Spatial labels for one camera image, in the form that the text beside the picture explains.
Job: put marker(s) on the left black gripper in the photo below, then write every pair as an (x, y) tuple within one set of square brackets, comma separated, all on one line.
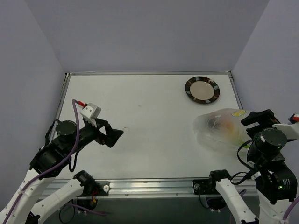
[(103, 132)]

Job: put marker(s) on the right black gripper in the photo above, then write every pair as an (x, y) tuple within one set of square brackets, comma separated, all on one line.
[(258, 117)]

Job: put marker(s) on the translucent plastic bag lemon print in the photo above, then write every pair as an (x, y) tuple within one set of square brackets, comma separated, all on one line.
[(222, 129)]

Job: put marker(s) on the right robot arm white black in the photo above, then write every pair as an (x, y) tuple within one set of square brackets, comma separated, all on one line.
[(275, 183)]

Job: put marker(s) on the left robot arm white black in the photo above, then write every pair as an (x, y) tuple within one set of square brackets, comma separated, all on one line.
[(24, 207)]

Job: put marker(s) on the brown striped ceramic plate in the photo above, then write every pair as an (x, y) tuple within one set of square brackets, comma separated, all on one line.
[(202, 90)]

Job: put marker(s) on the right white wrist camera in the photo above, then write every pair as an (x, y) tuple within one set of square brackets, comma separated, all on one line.
[(290, 130)]

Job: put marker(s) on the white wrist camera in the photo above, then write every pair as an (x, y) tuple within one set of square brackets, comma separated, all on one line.
[(90, 112), (290, 130)]

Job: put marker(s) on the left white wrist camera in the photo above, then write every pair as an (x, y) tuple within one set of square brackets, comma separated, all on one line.
[(90, 112)]

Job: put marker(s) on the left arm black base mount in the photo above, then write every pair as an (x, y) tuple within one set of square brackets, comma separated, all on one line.
[(90, 192)]

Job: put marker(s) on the aluminium front rail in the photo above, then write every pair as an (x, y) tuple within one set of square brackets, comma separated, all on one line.
[(148, 188)]

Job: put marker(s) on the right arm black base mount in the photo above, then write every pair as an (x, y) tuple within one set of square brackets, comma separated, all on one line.
[(209, 198)]

